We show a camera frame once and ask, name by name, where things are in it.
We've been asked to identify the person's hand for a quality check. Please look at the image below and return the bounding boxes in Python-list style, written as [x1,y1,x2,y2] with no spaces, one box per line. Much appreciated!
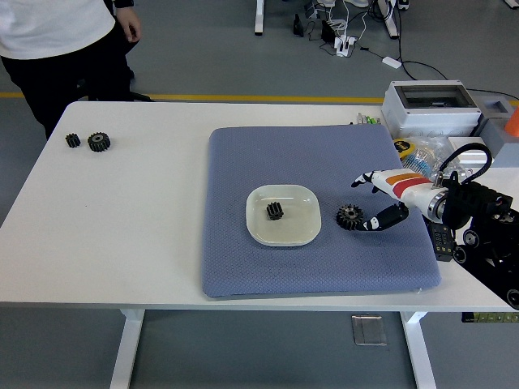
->
[115,6,143,43]

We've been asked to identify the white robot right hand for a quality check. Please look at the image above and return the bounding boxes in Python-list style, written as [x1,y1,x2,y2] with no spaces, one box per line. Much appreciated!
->
[350,169,441,233]

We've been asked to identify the large black gear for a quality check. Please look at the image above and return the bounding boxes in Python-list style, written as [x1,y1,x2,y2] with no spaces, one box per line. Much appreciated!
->
[335,203,364,231]
[87,131,112,154]

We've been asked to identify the clear bag of resistors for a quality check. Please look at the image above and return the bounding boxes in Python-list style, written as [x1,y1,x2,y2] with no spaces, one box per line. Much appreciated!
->
[401,136,475,183]

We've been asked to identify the yellow tape measure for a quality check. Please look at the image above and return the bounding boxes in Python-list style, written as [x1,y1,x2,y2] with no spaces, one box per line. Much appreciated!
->
[392,137,414,159]

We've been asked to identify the black digital controller module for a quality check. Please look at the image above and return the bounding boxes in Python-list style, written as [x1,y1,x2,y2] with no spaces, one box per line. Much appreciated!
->
[429,220,457,263]

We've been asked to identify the person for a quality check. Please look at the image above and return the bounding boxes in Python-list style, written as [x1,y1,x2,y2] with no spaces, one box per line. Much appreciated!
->
[0,0,143,141]

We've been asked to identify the grey block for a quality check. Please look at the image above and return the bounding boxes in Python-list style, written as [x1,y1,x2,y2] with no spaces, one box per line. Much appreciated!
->
[472,96,519,168]

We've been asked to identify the white square dish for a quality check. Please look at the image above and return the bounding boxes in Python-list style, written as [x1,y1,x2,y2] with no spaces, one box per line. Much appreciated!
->
[245,183,323,248]

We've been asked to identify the orange cone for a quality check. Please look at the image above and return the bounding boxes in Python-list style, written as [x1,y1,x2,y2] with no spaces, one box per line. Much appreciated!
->
[504,107,519,137]

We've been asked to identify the blue-grey quilted mat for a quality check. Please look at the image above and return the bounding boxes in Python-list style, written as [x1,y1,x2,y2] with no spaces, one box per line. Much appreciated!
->
[201,124,442,301]

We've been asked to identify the metal floor plate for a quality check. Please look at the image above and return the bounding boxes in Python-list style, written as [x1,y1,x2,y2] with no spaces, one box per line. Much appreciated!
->
[350,314,388,347]

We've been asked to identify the white power strip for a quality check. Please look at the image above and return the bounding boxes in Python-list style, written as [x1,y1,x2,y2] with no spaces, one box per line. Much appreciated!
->
[334,35,358,58]

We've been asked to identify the green label strip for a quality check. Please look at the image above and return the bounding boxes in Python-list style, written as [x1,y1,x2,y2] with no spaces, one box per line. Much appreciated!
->
[461,311,519,324]

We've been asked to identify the white table leg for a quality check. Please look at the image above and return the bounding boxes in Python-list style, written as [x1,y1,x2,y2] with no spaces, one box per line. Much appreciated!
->
[109,310,145,389]
[399,310,438,389]

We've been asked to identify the black charger brick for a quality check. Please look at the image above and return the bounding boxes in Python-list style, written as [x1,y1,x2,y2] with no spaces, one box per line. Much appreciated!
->
[320,19,337,44]

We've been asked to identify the white switch panel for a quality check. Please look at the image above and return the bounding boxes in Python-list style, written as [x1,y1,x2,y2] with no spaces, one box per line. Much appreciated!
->
[448,136,495,164]

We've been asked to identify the grey electrical enclosure box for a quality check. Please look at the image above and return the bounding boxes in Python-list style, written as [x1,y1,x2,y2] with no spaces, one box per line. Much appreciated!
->
[380,79,483,137]

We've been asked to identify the black floor cable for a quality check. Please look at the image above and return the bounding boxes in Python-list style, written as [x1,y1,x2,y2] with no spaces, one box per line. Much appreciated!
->
[399,59,519,102]

